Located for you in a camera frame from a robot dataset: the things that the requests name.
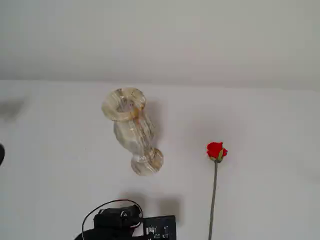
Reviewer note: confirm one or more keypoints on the red artificial rose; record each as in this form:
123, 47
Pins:
215, 150

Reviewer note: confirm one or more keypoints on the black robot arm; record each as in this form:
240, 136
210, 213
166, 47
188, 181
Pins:
112, 222

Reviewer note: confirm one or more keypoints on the marbled onyx stone vase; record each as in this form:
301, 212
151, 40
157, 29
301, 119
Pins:
135, 130

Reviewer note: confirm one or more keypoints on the black rounded object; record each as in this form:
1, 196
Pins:
1, 155

